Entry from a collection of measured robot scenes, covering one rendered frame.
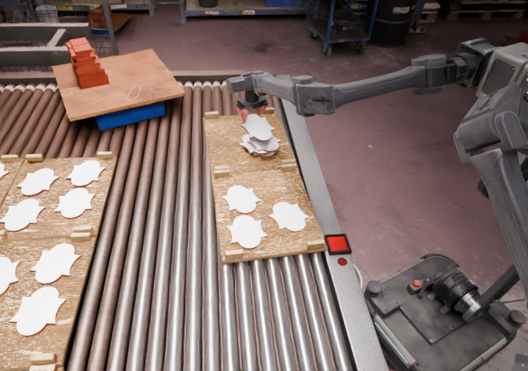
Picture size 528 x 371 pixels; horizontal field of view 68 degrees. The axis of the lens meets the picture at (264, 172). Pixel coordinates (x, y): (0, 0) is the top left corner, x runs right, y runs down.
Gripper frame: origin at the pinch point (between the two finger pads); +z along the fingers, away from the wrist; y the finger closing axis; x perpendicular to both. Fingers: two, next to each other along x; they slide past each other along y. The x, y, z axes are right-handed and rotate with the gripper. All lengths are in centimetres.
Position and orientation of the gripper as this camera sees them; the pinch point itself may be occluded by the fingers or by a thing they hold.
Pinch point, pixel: (251, 118)
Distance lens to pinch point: 165.4
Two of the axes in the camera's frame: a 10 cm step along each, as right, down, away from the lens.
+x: 5.8, 5.5, -6.0
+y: -8.1, 3.6, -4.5
